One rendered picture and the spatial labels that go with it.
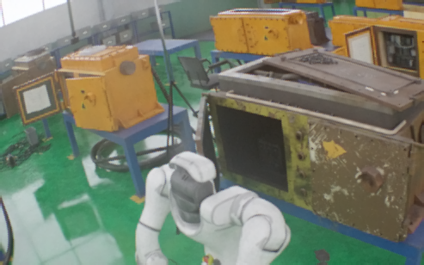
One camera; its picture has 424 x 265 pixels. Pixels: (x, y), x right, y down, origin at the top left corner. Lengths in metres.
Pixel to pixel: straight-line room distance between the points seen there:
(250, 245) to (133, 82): 3.49
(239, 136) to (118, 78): 1.76
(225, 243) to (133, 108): 3.30
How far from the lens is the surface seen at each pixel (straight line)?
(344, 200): 2.21
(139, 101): 4.46
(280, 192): 2.57
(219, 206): 1.10
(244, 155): 2.97
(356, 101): 2.03
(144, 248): 1.43
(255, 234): 1.04
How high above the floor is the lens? 2.03
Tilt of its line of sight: 22 degrees down
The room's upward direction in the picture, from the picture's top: 11 degrees counter-clockwise
